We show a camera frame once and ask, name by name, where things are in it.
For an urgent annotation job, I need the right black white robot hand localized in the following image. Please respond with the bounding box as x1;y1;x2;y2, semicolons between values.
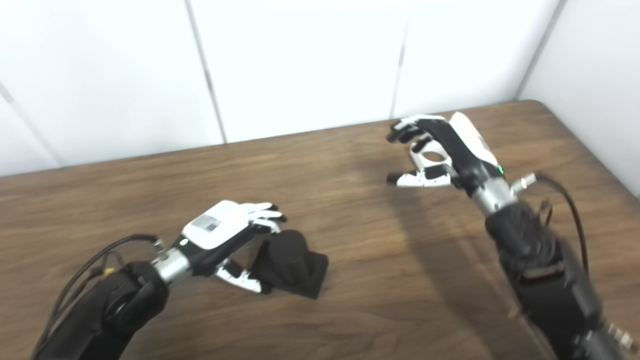
386;112;503;194

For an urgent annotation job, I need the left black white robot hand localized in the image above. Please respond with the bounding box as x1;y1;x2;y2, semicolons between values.
180;200;288;294

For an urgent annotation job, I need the white square piece with hole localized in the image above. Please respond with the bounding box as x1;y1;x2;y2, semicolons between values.
409;142;454;174

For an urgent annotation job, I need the black cylinder peg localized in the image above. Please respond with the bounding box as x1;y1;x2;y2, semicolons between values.
250;229;329;300

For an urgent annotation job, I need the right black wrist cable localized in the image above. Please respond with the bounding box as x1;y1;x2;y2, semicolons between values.
512;172;591;281

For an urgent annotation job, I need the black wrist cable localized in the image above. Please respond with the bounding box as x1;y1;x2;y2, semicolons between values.
47;234;162;341
512;172;591;281

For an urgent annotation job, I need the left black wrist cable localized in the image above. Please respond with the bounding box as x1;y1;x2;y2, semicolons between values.
47;234;162;341

